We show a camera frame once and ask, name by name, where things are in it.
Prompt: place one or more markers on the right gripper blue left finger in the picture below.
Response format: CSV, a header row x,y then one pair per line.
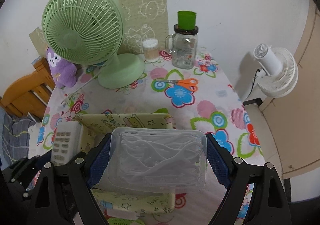
x,y
75,176

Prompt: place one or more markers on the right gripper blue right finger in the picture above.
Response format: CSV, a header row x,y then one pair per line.
x,y
268,203

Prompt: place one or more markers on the white remote control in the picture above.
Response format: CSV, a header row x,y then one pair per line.
x,y
66,142

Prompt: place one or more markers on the clear box of floss picks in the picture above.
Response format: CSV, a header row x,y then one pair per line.
x,y
158,160

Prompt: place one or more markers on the white charger adapter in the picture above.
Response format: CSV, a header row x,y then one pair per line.
x,y
122,214

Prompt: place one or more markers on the green perforated panda case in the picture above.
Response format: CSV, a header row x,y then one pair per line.
x,y
122,221

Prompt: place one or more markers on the yellow cartoon storage box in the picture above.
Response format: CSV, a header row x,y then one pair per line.
x,y
107,195

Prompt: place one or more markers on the plaid blue bedding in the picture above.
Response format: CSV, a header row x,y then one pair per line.
x,y
14,138

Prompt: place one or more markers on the beige door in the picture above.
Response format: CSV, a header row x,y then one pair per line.
x,y
294,119

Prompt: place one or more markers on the wooden chair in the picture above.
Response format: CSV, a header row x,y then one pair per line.
x,y
31,93

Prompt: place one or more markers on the purple plush toy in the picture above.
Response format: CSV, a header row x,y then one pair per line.
x,y
63,72

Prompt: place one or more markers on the floral tablecloth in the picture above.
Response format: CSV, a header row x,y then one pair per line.
x,y
214,108

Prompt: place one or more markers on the white standing fan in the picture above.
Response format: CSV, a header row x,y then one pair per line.
x,y
273,70

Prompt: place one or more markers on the cotton swab container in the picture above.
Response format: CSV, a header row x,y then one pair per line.
x,y
151,49

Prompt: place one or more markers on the green desk fan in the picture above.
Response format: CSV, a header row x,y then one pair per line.
x,y
91,32

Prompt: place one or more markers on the glass mason jar mug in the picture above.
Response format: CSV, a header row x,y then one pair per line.
x,y
182,47

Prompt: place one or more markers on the green plastic cup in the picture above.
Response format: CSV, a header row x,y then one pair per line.
x,y
186,20

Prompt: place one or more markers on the orange handled scissors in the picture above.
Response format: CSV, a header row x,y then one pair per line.
x,y
189,84

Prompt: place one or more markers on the cartoon patterned wall board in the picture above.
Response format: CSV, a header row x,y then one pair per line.
x,y
143,19

